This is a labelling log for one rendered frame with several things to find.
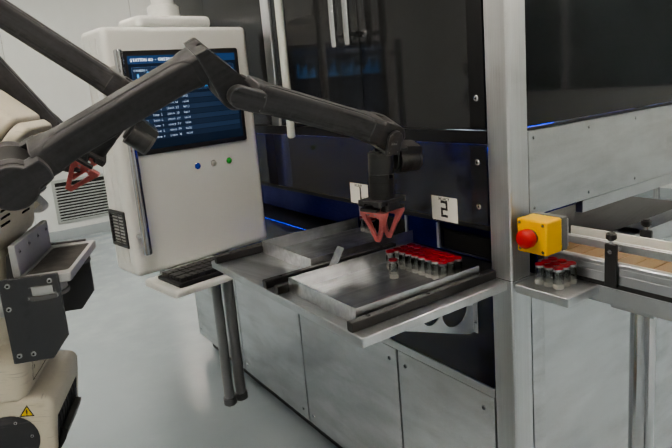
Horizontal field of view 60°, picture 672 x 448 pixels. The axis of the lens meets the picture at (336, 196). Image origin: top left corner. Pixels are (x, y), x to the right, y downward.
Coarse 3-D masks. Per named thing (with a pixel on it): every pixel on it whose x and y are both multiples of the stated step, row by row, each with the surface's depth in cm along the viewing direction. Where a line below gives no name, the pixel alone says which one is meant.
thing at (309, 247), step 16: (336, 224) 179; (352, 224) 183; (272, 240) 167; (288, 240) 170; (304, 240) 173; (320, 240) 173; (336, 240) 171; (352, 240) 170; (368, 240) 169; (384, 240) 157; (400, 240) 161; (288, 256) 154; (304, 256) 147; (320, 256) 146
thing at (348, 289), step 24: (336, 264) 139; (360, 264) 143; (384, 264) 146; (312, 288) 123; (336, 288) 132; (360, 288) 130; (384, 288) 129; (408, 288) 128; (432, 288) 121; (336, 312) 117; (360, 312) 111
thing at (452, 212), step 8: (432, 200) 142; (448, 200) 138; (456, 200) 135; (432, 208) 143; (440, 208) 140; (448, 208) 138; (456, 208) 136; (432, 216) 143; (440, 216) 141; (448, 216) 139; (456, 216) 136
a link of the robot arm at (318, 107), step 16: (256, 80) 106; (240, 96) 100; (256, 96) 102; (272, 96) 107; (288, 96) 109; (304, 96) 112; (256, 112) 103; (272, 112) 108; (288, 112) 110; (304, 112) 112; (320, 112) 114; (336, 112) 116; (352, 112) 118; (368, 112) 124; (320, 128) 116; (336, 128) 117; (352, 128) 119; (368, 128) 121; (384, 128) 122; (400, 128) 125; (384, 144) 125
